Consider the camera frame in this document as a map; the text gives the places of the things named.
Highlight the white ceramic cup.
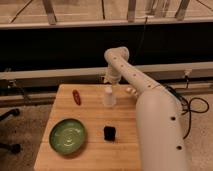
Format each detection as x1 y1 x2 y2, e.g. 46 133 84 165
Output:
103 86 116 107

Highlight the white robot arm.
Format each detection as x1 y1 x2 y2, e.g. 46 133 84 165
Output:
104 47 190 171

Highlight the black eraser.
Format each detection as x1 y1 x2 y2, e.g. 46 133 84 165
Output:
104 126 116 141

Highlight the red chili pepper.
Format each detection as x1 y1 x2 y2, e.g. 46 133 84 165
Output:
72 90 81 105

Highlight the black office chair base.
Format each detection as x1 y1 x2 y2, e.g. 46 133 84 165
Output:
0 108 22 155

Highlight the black power cable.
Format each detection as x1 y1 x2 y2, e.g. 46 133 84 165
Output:
164 84 210 140

